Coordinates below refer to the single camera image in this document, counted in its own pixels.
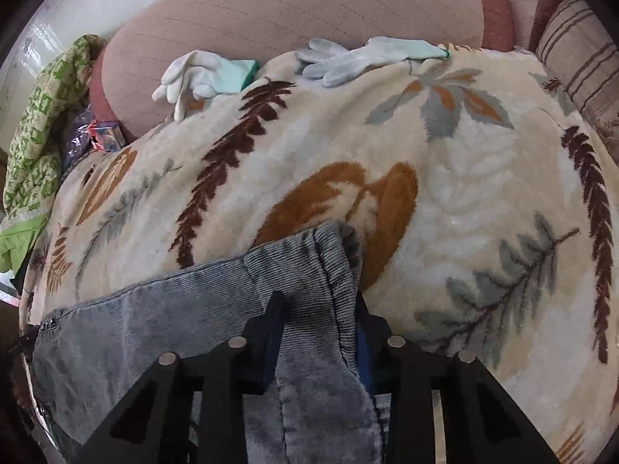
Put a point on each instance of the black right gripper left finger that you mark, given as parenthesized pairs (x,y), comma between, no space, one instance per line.
(190,410)

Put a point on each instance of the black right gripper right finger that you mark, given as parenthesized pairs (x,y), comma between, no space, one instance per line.
(442,406)

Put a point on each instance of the grey denim pants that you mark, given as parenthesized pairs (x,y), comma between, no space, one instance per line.
(316,410)

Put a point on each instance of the leaf pattern fleece blanket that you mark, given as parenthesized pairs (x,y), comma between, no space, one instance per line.
(485,205)

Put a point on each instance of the red blue small box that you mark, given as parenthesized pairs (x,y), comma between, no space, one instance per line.
(106,136)

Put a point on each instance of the green patterned quilt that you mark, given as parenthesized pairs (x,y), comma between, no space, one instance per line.
(34,168)

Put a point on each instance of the white glove with green cuff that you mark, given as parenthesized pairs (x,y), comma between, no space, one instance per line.
(200,75)

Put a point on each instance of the striped beige pillow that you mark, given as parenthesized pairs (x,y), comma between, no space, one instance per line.
(583,57)

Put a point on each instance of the white grey glove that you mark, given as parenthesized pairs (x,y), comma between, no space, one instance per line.
(334,65)

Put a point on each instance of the pink quilted bolster pillow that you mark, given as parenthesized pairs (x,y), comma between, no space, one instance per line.
(134,60)

